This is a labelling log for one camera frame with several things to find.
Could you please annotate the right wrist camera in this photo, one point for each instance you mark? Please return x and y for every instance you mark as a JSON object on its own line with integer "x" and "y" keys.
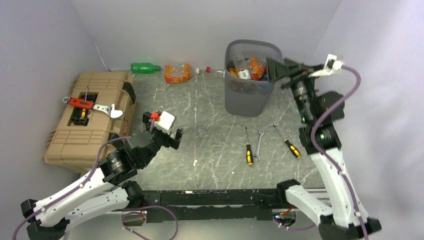
{"x": 332, "y": 66}

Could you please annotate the red handled adjustable wrench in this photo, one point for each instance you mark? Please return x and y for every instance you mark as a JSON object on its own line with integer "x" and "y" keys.
{"x": 109, "y": 110}

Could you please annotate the clear bottle red cap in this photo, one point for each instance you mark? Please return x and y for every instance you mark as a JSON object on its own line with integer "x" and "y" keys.
{"x": 219, "y": 73}

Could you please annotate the silver combination spanner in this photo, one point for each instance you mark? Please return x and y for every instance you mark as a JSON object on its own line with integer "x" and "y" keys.
{"x": 256, "y": 155}

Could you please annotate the tan plastic toolbox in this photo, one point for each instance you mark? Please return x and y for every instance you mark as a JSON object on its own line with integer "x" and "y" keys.
{"x": 75, "y": 142}

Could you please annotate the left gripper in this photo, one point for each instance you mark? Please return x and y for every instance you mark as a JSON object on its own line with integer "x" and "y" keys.
{"x": 169, "y": 141}

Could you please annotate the large orange label bottle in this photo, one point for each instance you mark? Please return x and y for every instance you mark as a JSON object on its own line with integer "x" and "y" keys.
{"x": 257, "y": 68}

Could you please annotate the brown tea bottle green cap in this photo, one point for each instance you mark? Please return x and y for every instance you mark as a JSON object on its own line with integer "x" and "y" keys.
{"x": 241, "y": 67}

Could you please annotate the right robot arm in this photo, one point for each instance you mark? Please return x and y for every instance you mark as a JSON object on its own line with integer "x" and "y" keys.
{"x": 345, "y": 218}

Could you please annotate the green plastic bottle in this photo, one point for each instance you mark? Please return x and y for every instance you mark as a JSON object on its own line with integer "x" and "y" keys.
{"x": 144, "y": 68}

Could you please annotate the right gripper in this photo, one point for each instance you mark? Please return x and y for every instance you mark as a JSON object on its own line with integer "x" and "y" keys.
{"x": 276, "y": 69}

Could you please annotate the grey mesh waste bin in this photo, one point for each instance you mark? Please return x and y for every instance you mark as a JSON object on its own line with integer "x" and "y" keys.
{"x": 245, "y": 97}

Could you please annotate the yellow black screwdriver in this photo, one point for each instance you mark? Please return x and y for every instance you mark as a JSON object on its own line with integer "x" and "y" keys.
{"x": 249, "y": 155}
{"x": 294, "y": 151}

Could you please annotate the orange bottle pack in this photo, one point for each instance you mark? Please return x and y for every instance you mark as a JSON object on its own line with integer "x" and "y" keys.
{"x": 177, "y": 73}

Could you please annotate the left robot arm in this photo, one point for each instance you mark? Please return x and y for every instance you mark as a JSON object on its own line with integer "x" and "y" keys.
{"x": 108, "y": 186}

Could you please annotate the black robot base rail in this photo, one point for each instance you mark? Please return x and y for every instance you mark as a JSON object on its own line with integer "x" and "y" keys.
{"x": 213, "y": 204}

